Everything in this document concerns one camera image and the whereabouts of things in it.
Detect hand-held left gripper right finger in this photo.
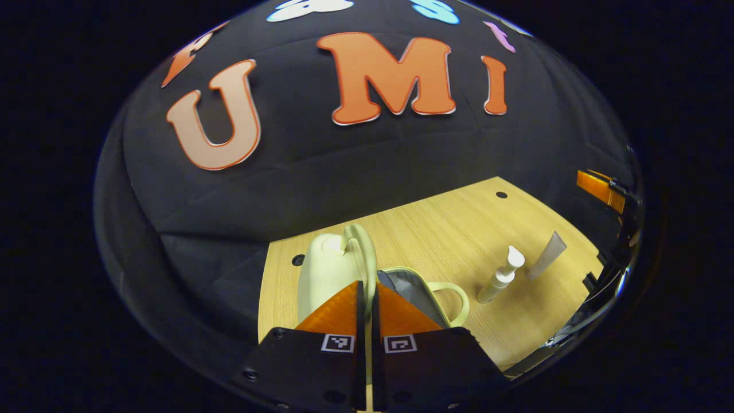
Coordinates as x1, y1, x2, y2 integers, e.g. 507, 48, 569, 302
370, 281, 508, 412

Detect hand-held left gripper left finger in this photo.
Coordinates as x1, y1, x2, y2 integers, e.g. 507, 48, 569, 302
232, 280, 368, 412

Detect white cream tube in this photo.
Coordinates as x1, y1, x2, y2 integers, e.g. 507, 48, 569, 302
526, 231, 567, 280

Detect white pump bottle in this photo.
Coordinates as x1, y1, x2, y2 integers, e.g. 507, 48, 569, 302
477, 246, 526, 305

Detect black backdrop cloth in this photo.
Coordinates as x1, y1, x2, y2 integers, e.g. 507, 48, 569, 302
93, 0, 640, 368

